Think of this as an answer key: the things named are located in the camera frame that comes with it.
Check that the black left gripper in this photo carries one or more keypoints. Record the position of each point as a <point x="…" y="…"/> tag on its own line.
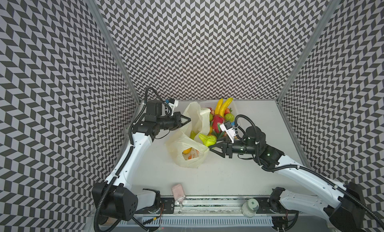
<point x="178" y="117"/>

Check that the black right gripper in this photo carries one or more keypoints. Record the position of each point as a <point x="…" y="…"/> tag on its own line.
<point x="228" y="148"/>

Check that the green fake custard apple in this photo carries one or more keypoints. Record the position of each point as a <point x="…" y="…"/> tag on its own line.
<point x="193" y="135"/>
<point x="208" y="140"/>
<point x="229" y="117"/>

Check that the translucent cream plastic bag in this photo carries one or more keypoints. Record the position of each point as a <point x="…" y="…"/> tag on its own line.
<point x="184" y="146"/>

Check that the yellow fake mango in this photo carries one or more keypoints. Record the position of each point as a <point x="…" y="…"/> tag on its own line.
<point x="187" y="151"/>

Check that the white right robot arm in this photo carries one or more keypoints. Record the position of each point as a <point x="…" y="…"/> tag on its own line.
<point x="340" y="205"/>

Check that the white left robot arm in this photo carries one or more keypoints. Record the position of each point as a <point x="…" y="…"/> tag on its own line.
<point x="113" y="197"/>

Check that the pink fake dragon fruit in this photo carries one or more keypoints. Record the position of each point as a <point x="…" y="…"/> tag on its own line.
<point x="216" y="122"/>

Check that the yellow fake banana bunch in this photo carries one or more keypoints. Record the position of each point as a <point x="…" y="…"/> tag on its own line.
<point x="222" y="106"/>

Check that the white plastic basket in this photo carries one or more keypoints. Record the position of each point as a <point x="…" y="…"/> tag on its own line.
<point x="211" y="105"/>

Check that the pink cloth pad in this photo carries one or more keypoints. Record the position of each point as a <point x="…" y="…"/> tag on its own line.
<point x="178" y="193"/>

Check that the white green small bottle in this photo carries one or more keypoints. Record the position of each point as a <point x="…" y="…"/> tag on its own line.
<point x="250" y="208"/>

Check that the white vent grille strip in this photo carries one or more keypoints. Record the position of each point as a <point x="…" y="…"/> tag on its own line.
<point x="214" y="222"/>

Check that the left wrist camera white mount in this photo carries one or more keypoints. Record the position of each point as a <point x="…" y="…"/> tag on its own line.
<point x="172" y="104"/>

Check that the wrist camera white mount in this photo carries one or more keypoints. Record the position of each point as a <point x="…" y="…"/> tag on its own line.
<point x="229" y="129"/>
<point x="172" y="104"/>

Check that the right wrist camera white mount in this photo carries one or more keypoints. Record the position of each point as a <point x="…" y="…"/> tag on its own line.
<point x="229" y="129"/>

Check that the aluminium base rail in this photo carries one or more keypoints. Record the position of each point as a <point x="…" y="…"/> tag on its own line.
<point x="217" y="206"/>

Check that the aluminium corner post left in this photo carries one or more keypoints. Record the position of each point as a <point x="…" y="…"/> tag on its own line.
<point x="95" y="11"/>

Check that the aluminium corner post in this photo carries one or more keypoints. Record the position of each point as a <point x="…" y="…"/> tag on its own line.
<point x="95" y="11"/>
<point x="321" y="25"/>

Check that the aluminium corner post right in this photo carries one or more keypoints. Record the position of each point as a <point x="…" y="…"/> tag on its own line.
<point x="321" y="25"/>

